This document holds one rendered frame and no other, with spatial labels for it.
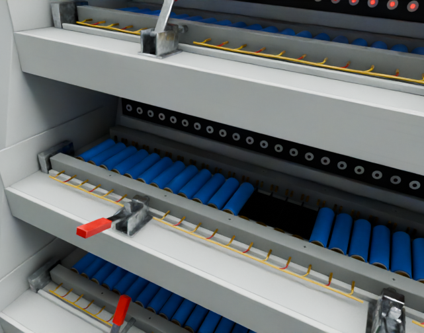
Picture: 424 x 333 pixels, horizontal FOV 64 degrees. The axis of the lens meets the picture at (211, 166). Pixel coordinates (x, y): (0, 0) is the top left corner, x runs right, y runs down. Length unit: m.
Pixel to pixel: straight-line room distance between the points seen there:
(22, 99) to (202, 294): 0.32
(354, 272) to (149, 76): 0.27
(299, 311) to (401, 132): 0.17
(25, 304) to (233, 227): 0.35
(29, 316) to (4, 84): 0.32
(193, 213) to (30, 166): 0.24
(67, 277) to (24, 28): 0.34
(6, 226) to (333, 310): 0.41
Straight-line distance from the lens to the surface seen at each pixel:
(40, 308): 0.58
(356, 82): 0.32
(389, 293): 0.35
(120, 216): 0.37
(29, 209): 0.48
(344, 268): 0.35
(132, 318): 0.51
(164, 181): 0.44
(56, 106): 0.52
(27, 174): 0.51
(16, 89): 0.48
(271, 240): 0.35
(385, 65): 0.35
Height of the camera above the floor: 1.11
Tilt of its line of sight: 14 degrees down
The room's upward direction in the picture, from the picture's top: 12 degrees clockwise
